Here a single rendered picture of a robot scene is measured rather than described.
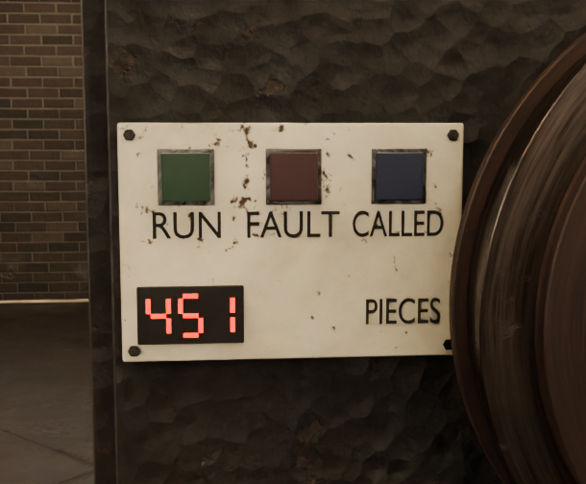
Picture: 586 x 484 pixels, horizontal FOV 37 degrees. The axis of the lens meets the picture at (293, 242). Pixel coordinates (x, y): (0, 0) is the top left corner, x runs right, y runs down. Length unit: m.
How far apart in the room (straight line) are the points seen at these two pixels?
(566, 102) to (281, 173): 0.21
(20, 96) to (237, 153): 6.14
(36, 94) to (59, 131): 0.30
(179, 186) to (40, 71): 6.12
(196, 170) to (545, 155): 0.25
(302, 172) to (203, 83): 0.10
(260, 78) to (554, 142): 0.23
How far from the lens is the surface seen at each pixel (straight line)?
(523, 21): 0.73
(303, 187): 0.66
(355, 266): 0.68
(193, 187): 0.66
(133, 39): 0.69
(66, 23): 6.76
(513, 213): 0.56
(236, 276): 0.67
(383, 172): 0.67
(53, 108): 6.74
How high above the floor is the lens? 1.23
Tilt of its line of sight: 7 degrees down
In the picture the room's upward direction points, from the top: straight up
